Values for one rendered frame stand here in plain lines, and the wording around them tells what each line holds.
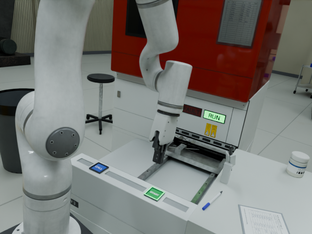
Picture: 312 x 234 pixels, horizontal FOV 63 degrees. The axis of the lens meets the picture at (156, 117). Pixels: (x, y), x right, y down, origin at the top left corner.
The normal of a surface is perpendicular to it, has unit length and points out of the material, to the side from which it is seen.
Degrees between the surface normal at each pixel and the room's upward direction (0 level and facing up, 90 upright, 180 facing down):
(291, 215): 0
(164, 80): 77
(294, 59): 90
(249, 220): 0
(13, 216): 0
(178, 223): 90
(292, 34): 90
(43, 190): 90
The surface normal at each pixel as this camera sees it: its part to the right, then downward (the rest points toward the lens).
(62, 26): 0.33, 0.37
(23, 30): 0.77, 0.30
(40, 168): 0.09, -0.64
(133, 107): -0.51, 0.26
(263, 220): 0.11, -0.93
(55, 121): 0.47, -0.07
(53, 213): 0.56, 0.38
